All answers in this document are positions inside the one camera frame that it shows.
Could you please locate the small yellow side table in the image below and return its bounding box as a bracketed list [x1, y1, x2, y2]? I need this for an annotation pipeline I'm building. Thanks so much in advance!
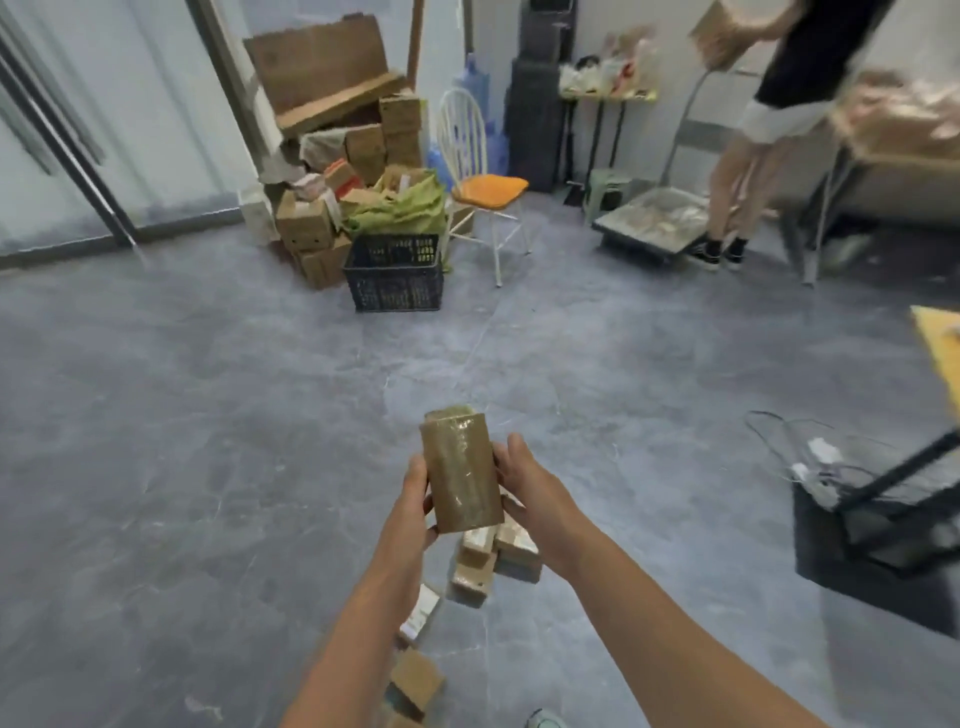
[560, 88, 660, 193]

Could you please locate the black storage crate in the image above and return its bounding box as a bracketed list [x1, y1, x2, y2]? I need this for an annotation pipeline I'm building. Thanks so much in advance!
[343, 233, 445, 314]

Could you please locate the pile of brown cardboard boxes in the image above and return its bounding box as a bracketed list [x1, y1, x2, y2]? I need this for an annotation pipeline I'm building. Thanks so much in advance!
[382, 513, 544, 728]

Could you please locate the cluster of bottles and packets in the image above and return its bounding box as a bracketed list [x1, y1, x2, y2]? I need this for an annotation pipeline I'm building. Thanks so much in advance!
[558, 28, 660, 97]

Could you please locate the person's left forearm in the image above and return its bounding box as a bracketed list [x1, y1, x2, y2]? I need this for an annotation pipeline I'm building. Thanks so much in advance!
[281, 562, 421, 728]

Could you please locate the yellow green plastic bag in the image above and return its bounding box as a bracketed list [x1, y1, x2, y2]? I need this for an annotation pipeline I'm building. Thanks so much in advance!
[343, 170, 454, 273]

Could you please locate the green plastic stool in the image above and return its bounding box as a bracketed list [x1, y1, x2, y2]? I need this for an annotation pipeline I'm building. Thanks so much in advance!
[584, 168, 633, 224]

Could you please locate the white power strip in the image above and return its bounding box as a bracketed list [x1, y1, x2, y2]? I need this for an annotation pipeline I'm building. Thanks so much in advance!
[791, 461, 843, 513]

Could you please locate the white chair with orange seat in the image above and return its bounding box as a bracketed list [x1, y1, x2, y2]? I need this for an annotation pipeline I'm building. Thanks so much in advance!
[437, 88, 532, 289]

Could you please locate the black waste bin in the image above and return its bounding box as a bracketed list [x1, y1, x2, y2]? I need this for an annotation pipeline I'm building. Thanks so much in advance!
[519, 0, 580, 65]

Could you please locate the wooden table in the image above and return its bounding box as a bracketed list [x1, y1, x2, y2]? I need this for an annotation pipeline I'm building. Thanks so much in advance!
[779, 146, 960, 288]
[909, 305, 960, 421]

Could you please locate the blue water jug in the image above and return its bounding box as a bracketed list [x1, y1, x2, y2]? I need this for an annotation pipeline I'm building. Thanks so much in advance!
[453, 53, 494, 125]
[483, 123, 511, 178]

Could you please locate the tall brown box glossy tape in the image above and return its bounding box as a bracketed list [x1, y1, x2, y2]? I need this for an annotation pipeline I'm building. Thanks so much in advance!
[418, 404, 505, 535]

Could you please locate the person's left hand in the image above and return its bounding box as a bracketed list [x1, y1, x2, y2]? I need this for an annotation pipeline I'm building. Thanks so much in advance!
[372, 453, 440, 594]

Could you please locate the glass sliding door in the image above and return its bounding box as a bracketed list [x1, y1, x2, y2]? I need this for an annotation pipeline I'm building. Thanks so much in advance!
[0, 0, 260, 265]

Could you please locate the heap of large cardboard boxes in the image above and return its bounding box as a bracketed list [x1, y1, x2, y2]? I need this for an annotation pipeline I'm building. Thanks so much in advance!
[239, 13, 429, 292]

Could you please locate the black cabinet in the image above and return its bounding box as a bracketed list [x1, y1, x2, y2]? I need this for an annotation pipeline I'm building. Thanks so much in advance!
[503, 58, 573, 194]

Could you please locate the thin brown box wide label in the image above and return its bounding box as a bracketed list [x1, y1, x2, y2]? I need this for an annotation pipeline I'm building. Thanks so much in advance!
[397, 584, 442, 650]

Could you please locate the person's right hand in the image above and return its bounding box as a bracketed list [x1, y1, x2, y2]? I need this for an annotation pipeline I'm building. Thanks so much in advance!
[492, 433, 594, 583]

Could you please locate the wooden plank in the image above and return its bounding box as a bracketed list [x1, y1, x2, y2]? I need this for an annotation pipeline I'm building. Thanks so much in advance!
[404, 0, 427, 91]

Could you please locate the small brown cardboard box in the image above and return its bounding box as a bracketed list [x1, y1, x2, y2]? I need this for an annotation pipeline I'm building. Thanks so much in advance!
[275, 191, 337, 253]

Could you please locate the person's right forearm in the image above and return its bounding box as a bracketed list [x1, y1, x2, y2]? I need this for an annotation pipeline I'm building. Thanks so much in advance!
[562, 524, 826, 728]

